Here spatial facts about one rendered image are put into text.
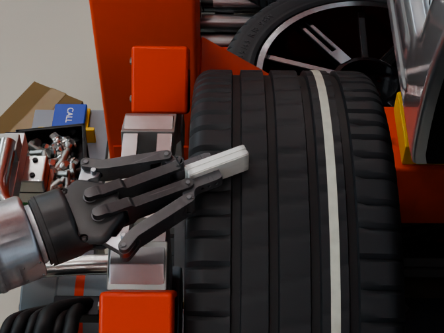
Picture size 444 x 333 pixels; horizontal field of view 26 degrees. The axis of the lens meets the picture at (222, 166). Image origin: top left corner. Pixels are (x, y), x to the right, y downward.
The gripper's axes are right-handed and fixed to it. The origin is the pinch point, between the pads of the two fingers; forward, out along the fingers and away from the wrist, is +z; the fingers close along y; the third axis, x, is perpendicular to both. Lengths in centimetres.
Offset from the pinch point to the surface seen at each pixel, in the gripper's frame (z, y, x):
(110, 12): 2.9, -45.8, -19.2
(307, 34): 58, -79, -79
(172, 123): 0.2, -14.1, -8.5
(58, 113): -3, -79, -77
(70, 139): -4, -63, -68
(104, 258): -13.0, -5.3, -18.2
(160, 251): -8.3, 3.2, -6.9
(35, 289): -21.8, -10.6, -28.2
